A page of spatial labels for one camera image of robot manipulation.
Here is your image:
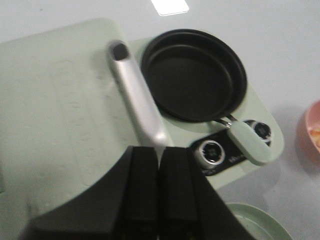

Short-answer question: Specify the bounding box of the pink plastic bowl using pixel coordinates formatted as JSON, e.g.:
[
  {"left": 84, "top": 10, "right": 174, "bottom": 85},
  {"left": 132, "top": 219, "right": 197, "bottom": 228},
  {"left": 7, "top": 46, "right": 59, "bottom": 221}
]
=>
[{"left": 296, "top": 100, "right": 320, "bottom": 165}]

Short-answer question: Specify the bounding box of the silver left control knob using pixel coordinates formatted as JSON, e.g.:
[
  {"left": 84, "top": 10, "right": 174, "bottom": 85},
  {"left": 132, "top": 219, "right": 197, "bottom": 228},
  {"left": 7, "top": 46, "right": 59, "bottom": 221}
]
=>
[{"left": 198, "top": 140, "right": 226, "bottom": 169}]

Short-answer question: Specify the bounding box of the mint green round plate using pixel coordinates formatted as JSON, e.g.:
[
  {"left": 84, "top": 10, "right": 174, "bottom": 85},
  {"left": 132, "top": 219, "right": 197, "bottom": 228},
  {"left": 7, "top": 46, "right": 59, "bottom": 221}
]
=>
[{"left": 226, "top": 202, "right": 293, "bottom": 240}]

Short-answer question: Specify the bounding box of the silver lid handle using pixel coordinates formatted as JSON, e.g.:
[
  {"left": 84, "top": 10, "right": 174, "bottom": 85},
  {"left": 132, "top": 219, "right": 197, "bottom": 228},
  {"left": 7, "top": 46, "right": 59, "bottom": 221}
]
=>
[{"left": 107, "top": 40, "right": 171, "bottom": 155}]

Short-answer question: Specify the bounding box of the black round frying pan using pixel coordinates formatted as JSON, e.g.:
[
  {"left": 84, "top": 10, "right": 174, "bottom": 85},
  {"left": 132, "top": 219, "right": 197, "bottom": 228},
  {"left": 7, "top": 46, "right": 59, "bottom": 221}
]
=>
[{"left": 140, "top": 29, "right": 248, "bottom": 123}]

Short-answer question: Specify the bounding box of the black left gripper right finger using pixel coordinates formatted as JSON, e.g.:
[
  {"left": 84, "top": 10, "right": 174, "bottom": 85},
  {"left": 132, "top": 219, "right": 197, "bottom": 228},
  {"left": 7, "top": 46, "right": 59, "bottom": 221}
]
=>
[{"left": 159, "top": 147, "right": 254, "bottom": 240}]

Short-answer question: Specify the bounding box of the mint green pan handle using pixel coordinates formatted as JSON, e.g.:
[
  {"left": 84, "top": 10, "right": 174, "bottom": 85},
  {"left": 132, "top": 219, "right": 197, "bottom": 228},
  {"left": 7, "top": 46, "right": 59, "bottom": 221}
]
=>
[{"left": 227, "top": 121, "right": 272, "bottom": 166}]

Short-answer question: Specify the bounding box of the mint green breakfast maker lid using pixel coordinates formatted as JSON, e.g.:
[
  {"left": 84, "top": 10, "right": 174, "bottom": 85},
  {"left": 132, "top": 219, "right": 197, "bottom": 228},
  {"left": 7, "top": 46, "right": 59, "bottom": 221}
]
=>
[{"left": 0, "top": 18, "right": 139, "bottom": 240}]

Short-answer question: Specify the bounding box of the silver right control knob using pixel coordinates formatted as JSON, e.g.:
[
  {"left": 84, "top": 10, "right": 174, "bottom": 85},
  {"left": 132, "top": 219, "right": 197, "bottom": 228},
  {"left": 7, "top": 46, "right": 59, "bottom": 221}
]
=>
[{"left": 252, "top": 121, "right": 272, "bottom": 145}]

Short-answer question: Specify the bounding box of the orange cooked shrimp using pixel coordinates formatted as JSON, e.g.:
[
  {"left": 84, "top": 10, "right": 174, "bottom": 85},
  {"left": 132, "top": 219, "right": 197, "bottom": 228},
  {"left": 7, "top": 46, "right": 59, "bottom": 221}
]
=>
[{"left": 309, "top": 127, "right": 320, "bottom": 149}]

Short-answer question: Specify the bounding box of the mint green breakfast maker base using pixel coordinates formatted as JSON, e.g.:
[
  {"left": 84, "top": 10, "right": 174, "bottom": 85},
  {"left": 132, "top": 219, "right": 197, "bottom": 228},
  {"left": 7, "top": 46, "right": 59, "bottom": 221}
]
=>
[{"left": 124, "top": 29, "right": 286, "bottom": 198}]

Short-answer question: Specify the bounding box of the silver control knob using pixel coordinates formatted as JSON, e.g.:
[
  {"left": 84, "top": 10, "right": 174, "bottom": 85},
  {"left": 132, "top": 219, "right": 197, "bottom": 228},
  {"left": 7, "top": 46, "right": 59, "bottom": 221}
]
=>
[
  {"left": 252, "top": 121, "right": 272, "bottom": 145},
  {"left": 198, "top": 140, "right": 226, "bottom": 169}
]

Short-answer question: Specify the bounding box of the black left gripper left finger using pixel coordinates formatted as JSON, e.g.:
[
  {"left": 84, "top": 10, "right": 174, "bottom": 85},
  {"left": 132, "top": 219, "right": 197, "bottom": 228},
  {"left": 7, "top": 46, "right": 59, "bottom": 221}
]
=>
[{"left": 27, "top": 146, "right": 158, "bottom": 240}]

